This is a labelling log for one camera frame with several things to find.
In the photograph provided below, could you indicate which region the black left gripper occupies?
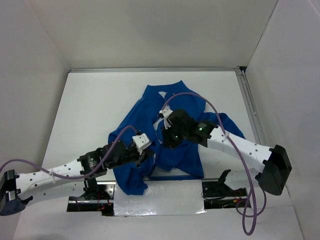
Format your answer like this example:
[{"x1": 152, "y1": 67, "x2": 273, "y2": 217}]
[{"x1": 107, "y1": 144, "x2": 155, "y2": 170}]

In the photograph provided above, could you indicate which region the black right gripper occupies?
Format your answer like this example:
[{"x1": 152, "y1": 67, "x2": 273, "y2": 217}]
[{"x1": 161, "y1": 121, "x2": 188, "y2": 149}]

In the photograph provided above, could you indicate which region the blue jacket white lining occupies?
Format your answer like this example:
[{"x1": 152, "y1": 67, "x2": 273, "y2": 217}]
[{"x1": 108, "y1": 81, "x2": 244, "y2": 196}]

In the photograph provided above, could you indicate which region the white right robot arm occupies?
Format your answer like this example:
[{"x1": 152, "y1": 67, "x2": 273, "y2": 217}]
[{"x1": 159, "y1": 108, "x2": 292, "y2": 196}]

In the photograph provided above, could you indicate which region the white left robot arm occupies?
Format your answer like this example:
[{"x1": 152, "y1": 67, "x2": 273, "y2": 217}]
[{"x1": 0, "y1": 141, "x2": 154, "y2": 216}]

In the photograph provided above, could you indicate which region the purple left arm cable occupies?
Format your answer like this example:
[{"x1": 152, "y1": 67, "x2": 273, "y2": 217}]
[{"x1": 0, "y1": 124, "x2": 140, "y2": 180}]

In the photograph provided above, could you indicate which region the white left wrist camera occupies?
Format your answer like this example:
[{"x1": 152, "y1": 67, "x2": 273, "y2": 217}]
[{"x1": 132, "y1": 133, "x2": 152, "y2": 155}]

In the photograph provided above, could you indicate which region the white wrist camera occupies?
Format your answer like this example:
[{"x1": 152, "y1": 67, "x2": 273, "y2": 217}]
[
  {"x1": 132, "y1": 133, "x2": 152, "y2": 155},
  {"x1": 158, "y1": 106, "x2": 173, "y2": 129}
]

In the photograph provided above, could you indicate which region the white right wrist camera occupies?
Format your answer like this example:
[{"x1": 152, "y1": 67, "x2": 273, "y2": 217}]
[{"x1": 158, "y1": 106, "x2": 173, "y2": 129}]

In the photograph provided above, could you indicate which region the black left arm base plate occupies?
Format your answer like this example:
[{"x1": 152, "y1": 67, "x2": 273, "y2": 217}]
[{"x1": 69, "y1": 179, "x2": 116, "y2": 201}]

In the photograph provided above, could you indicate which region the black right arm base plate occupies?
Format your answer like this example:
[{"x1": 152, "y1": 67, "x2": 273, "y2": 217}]
[{"x1": 201, "y1": 180, "x2": 248, "y2": 200}]

